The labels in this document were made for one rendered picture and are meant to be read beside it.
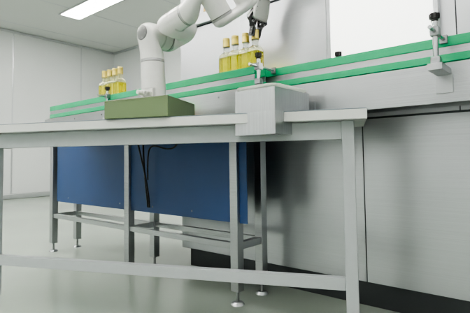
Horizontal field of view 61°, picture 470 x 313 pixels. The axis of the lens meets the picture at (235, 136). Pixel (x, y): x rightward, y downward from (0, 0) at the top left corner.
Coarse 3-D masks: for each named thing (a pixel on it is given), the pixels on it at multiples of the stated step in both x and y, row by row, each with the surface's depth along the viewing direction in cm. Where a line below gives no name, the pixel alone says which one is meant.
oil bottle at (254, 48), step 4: (248, 48) 177; (252, 48) 175; (256, 48) 174; (260, 48) 176; (248, 52) 177; (252, 52) 175; (248, 56) 177; (252, 56) 175; (248, 60) 176; (252, 60) 175; (256, 60) 174; (260, 60) 176
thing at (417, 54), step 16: (384, 48) 137; (400, 48) 134; (416, 48) 130; (432, 48) 127; (448, 48) 125; (464, 48) 122; (304, 64) 157; (320, 64) 152; (336, 64) 148; (352, 64) 145; (368, 64) 141; (384, 64) 137; (400, 64) 133; (416, 64) 130; (272, 80) 167; (288, 80) 162; (304, 80) 157; (320, 80) 152
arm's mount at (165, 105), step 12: (156, 96) 145; (168, 96) 145; (108, 108) 151; (120, 108) 149; (132, 108) 148; (144, 108) 146; (156, 108) 145; (168, 108) 144; (180, 108) 155; (192, 108) 167
